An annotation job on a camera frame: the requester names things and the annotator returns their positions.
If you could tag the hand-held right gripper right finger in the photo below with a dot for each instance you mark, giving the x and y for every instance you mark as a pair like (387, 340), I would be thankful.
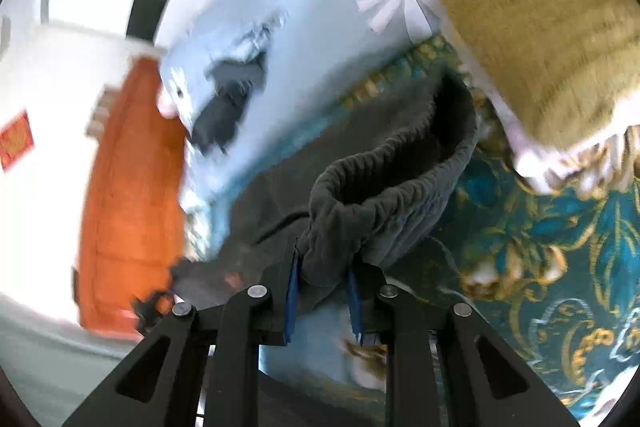
(355, 304)

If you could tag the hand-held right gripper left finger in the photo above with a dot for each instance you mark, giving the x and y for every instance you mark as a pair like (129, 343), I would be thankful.
(292, 294)

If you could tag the dark grey pants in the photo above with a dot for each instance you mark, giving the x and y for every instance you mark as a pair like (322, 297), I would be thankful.
(400, 187)

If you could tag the orange wooden door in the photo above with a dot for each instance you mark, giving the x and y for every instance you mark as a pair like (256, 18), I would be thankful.
(130, 207)

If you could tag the teal floral bedspread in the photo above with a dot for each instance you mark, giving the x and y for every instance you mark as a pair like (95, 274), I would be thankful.
(525, 237)

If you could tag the dark grey crumpled garment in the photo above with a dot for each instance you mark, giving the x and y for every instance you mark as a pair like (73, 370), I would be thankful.
(225, 107)

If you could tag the pink pillow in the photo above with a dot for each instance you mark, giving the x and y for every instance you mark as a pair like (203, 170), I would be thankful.
(166, 102)

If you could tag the light blue floral quilt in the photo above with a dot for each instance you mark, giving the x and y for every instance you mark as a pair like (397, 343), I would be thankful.
(310, 22)

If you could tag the olive yellow pillow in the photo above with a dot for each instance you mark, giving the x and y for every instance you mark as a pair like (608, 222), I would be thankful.
(525, 7)

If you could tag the red wall decoration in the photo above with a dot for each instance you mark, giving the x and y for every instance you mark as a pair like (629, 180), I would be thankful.
(16, 142)

